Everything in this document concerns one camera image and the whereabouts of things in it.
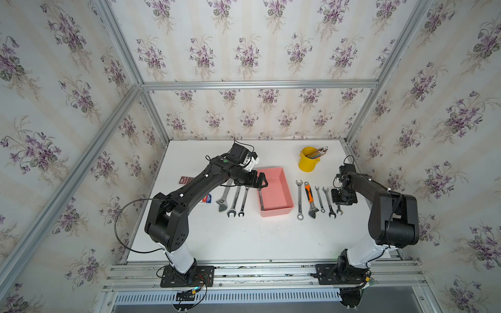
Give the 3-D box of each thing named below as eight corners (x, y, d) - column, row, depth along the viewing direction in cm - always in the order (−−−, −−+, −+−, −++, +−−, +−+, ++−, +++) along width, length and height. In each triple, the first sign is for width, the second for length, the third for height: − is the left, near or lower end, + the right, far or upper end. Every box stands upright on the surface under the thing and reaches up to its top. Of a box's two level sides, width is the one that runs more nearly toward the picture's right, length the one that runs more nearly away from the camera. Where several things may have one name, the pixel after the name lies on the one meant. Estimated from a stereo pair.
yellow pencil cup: (299, 172, 107) (303, 159, 99) (297, 159, 113) (301, 146, 105) (314, 172, 107) (320, 159, 99) (311, 159, 113) (316, 146, 105)
